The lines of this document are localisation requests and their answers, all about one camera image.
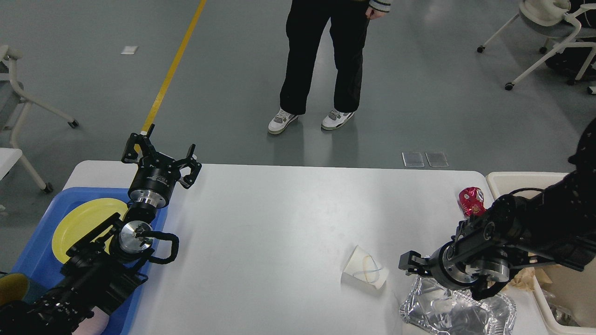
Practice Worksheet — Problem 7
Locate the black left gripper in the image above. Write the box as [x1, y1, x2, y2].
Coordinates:
[122, 124, 202, 208]

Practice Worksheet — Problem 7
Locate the clear floor plate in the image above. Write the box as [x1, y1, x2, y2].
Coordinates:
[401, 151, 425, 168]
[425, 151, 449, 168]

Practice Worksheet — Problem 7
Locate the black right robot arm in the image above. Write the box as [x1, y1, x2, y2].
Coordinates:
[398, 121, 596, 301]

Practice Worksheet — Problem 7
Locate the white folding table frame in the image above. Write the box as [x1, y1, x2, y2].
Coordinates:
[0, 45, 79, 194]

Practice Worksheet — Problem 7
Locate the person in black trousers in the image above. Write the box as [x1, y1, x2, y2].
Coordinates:
[268, 0, 392, 135]

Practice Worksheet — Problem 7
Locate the beige plastic bin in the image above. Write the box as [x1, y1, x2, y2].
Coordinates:
[486, 172, 596, 335]

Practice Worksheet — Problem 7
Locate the crushed red can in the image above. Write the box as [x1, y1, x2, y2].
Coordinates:
[458, 187, 486, 219]

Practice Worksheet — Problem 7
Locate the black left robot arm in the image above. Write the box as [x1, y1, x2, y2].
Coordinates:
[1, 125, 202, 335]

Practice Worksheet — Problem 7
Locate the white paper cup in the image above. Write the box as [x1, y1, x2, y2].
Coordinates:
[342, 245, 389, 290]

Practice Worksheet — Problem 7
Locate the aluminium foil tray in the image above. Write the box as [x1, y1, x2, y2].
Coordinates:
[400, 276, 517, 335]

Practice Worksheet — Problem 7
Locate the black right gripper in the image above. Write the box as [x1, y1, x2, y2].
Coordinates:
[399, 244, 510, 291]

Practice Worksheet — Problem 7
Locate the clear floor plate left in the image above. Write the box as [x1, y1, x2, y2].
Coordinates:
[401, 151, 425, 168]

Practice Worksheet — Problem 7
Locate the crumpled brown paper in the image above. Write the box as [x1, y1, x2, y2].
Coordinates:
[505, 267, 553, 291]

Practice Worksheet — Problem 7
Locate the clear floor plate right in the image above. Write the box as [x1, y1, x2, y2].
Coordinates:
[425, 151, 449, 168]

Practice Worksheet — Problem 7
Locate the yellow plastic plate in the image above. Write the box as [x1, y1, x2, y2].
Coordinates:
[51, 198, 128, 264]

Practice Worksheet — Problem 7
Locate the teal mug yellow inside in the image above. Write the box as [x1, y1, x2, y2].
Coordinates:
[0, 273, 29, 306]

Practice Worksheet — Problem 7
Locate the white office chair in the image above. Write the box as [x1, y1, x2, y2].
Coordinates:
[477, 0, 596, 91]

